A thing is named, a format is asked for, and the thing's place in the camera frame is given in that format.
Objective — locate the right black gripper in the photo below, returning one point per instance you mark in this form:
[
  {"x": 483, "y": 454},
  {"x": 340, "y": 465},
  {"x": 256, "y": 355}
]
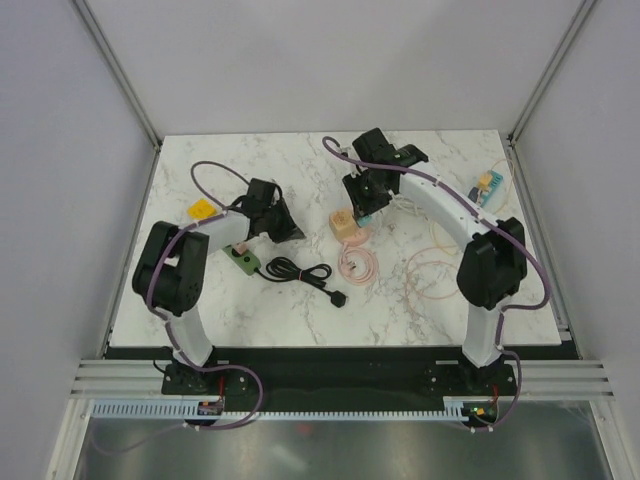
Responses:
[{"x": 363, "y": 206}]

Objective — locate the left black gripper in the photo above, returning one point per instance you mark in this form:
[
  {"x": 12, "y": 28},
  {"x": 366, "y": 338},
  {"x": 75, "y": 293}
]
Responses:
[{"x": 291, "y": 230}]

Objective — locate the beige cube plug adapter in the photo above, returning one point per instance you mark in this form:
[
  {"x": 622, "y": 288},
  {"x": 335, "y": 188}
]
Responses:
[{"x": 342, "y": 224}]

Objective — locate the pink round power strip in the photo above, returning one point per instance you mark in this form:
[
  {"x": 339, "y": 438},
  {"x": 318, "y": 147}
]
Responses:
[{"x": 360, "y": 237}]

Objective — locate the green power strip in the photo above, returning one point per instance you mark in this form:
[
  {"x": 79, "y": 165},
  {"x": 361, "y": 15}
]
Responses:
[{"x": 248, "y": 262}]

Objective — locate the yellow cube plug adapter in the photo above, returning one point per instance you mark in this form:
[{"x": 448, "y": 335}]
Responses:
[{"x": 202, "y": 209}]

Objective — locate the teal plug adapter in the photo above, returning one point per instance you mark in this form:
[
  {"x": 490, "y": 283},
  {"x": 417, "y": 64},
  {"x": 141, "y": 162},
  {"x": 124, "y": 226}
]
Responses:
[{"x": 364, "y": 221}]

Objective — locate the pink small plug adapter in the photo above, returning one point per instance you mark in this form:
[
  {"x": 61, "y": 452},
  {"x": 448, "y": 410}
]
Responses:
[{"x": 241, "y": 248}]

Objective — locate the grey small cube adapter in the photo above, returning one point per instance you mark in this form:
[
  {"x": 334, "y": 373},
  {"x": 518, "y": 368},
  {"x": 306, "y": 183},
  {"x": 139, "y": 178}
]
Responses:
[{"x": 475, "y": 195}]

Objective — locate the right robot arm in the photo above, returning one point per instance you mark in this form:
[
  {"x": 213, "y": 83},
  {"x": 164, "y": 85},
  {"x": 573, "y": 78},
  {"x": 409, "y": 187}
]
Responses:
[{"x": 491, "y": 268}]

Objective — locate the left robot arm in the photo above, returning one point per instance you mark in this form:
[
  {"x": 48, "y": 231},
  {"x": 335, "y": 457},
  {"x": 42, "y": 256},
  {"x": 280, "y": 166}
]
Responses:
[{"x": 169, "y": 275}]

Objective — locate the small yellow plug adapter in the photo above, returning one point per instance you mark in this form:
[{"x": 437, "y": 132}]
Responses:
[{"x": 484, "y": 181}]

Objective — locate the teal power strip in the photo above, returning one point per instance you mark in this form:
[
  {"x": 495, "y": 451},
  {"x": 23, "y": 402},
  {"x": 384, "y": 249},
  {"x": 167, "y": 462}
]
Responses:
[{"x": 487, "y": 195}]

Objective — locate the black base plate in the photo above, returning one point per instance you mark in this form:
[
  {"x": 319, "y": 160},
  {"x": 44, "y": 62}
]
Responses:
[{"x": 356, "y": 377}]

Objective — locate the white slotted cable duct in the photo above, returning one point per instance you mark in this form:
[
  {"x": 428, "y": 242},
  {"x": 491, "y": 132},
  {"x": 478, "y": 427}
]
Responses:
[{"x": 195, "y": 410}]

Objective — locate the right aluminium frame post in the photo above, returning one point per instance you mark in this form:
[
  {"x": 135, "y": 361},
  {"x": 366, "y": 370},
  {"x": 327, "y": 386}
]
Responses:
[{"x": 562, "y": 50}]

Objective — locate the aluminium frame post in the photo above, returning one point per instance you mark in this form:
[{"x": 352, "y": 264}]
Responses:
[
  {"x": 94, "y": 29},
  {"x": 562, "y": 50}
]

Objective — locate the left aluminium frame post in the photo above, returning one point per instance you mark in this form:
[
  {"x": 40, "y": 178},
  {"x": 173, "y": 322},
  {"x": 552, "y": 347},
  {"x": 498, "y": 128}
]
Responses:
[{"x": 94, "y": 29}]

